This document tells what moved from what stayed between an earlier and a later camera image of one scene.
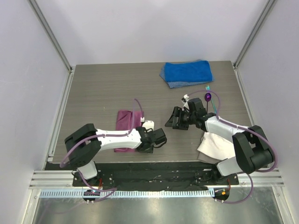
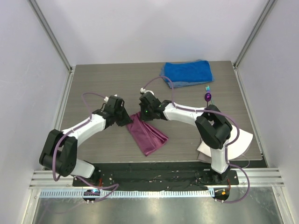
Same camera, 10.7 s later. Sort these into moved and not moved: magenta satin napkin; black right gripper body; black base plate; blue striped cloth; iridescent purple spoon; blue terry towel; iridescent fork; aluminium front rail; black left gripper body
Moved: magenta satin napkin; black right gripper body; black left gripper body
Not moved: aluminium front rail; blue terry towel; iridescent fork; iridescent purple spoon; blue striped cloth; black base plate
